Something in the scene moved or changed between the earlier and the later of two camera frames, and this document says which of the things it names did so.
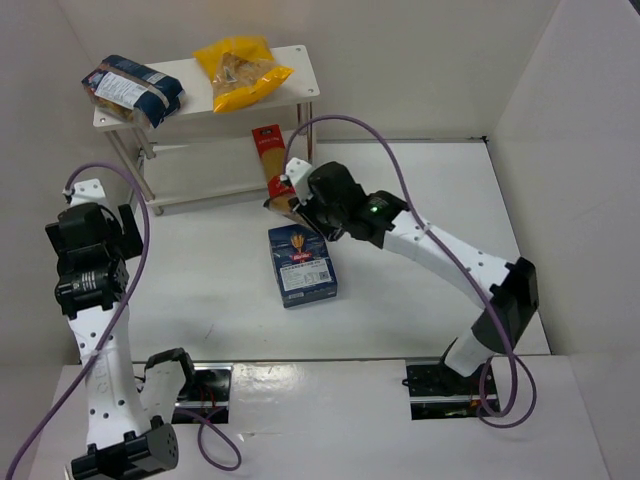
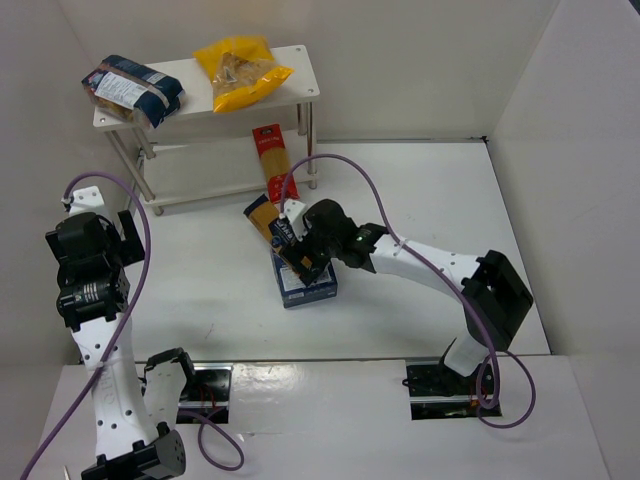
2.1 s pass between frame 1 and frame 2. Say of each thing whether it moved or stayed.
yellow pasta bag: stayed
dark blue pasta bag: stayed
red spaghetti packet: stayed
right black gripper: moved
